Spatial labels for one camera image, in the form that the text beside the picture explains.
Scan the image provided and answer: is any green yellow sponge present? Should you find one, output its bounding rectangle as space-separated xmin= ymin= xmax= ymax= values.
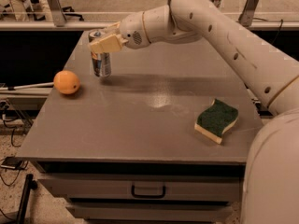
xmin=194 ymin=99 xmax=239 ymax=145

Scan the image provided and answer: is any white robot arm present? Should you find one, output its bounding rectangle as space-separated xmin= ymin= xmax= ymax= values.
xmin=89 ymin=0 xmax=299 ymax=224

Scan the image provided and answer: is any grey lower drawer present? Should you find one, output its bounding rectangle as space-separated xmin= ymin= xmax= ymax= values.
xmin=66 ymin=203 xmax=233 ymax=222

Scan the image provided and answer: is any grey drawer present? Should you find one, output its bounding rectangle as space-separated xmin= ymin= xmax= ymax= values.
xmin=39 ymin=175 xmax=242 ymax=202
xmin=66 ymin=203 xmax=233 ymax=222

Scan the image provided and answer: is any orange fruit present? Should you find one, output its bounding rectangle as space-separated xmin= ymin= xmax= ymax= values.
xmin=53 ymin=70 xmax=80 ymax=95

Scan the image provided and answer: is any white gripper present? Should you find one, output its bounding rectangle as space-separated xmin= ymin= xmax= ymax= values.
xmin=89 ymin=12 xmax=150 ymax=54

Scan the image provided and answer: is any metal railing frame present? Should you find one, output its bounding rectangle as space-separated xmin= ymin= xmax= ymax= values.
xmin=0 ymin=0 xmax=299 ymax=26

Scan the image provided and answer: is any white rod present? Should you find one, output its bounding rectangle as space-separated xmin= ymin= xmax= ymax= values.
xmin=0 ymin=82 xmax=54 ymax=91

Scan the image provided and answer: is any grey upper drawer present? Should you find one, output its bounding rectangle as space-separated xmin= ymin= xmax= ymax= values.
xmin=39 ymin=175 xmax=242 ymax=202

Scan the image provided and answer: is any silver blue redbull can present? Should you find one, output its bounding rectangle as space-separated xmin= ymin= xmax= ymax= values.
xmin=89 ymin=30 xmax=111 ymax=78

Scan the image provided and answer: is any black drawer handle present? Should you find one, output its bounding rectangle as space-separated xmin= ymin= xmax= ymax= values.
xmin=131 ymin=185 xmax=166 ymax=199

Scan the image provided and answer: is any person in beige clothes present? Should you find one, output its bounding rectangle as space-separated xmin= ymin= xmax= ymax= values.
xmin=5 ymin=0 xmax=76 ymax=22

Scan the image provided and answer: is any black floor stand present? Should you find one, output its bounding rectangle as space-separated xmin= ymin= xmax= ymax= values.
xmin=16 ymin=174 xmax=37 ymax=224

